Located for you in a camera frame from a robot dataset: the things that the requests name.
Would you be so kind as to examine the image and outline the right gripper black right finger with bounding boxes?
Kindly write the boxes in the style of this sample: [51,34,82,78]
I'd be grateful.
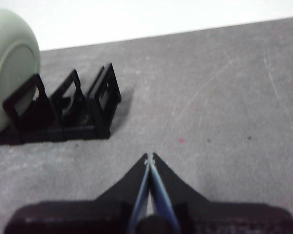
[148,152,293,234]

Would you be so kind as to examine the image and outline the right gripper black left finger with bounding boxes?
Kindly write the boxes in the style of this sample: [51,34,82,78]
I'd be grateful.
[4,153,151,234]

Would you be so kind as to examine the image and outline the green round plate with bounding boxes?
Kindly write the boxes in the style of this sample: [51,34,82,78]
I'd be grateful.
[0,8,42,134]

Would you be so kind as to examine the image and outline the black plastic plate rack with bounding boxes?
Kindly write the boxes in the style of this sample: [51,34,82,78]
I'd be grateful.
[0,62,122,147]

